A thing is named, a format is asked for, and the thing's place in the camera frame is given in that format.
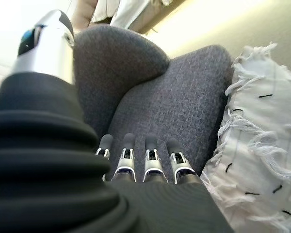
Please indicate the grey fabric armchair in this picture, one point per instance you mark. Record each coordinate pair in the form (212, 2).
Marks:
(165, 104)

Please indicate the white fringed cushion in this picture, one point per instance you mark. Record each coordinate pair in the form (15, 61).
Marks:
(259, 145)

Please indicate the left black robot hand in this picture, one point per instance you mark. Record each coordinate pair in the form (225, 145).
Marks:
(38, 157)

